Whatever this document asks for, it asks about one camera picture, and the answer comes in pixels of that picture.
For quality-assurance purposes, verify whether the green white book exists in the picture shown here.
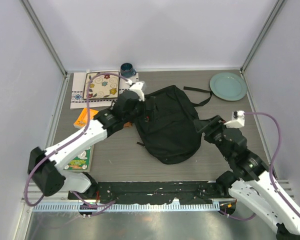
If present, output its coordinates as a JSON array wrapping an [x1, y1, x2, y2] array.
[[64, 145, 94, 172]]

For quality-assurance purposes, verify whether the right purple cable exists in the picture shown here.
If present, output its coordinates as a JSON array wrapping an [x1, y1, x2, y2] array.
[[218, 111, 300, 226]]

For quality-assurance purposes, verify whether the purple cable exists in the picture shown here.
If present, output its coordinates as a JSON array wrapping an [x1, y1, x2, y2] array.
[[218, 111, 300, 226], [23, 71, 135, 218]]

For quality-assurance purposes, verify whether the dark blue mug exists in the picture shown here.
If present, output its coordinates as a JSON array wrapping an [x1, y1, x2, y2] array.
[[120, 62, 137, 79]]

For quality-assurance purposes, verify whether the brown leather wallet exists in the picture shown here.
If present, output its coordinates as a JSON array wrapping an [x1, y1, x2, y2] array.
[[123, 122, 133, 128]]

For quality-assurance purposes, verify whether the orange paperback book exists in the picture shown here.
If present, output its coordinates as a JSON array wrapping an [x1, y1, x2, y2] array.
[[73, 107, 99, 129]]

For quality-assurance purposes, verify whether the white slotted cable duct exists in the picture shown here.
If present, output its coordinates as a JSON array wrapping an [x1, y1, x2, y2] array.
[[32, 200, 220, 213]]

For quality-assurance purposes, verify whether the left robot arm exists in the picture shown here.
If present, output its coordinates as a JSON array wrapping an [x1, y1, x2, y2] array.
[[28, 90, 156, 200]]

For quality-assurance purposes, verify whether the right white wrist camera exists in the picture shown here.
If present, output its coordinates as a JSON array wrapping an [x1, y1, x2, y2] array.
[[224, 110, 245, 129]]

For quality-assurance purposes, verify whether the light teal plate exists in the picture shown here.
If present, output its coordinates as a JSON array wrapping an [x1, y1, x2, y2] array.
[[209, 72, 248, 102]]

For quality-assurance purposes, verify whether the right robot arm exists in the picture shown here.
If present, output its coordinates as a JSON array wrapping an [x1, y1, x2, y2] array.
[[194, 111, 300, 240]]

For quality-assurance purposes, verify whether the black student backpack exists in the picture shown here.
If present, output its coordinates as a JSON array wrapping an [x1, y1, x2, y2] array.
[[134, 85, 213, 165]]

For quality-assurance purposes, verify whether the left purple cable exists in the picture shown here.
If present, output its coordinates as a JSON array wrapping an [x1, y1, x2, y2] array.
[[23, 71, 135, 218]]

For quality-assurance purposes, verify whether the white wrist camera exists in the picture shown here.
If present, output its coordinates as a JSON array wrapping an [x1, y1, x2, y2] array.
[[224, 110, 245, 129], [126, 79, 146, 102]]

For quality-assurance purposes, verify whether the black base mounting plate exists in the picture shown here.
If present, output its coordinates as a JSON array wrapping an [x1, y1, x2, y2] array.
[[78, 181, 229, 205]]

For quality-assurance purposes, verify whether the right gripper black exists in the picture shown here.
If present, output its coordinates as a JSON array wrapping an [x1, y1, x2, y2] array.
[[192, 114, 232, 161]]

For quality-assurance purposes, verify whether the floral square trivet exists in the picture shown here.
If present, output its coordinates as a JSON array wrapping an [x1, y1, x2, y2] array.
[[82, 72, 120, 101]]

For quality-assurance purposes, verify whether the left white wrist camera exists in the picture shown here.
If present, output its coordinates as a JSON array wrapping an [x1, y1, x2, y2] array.
[[126, 79, 146, 102]]

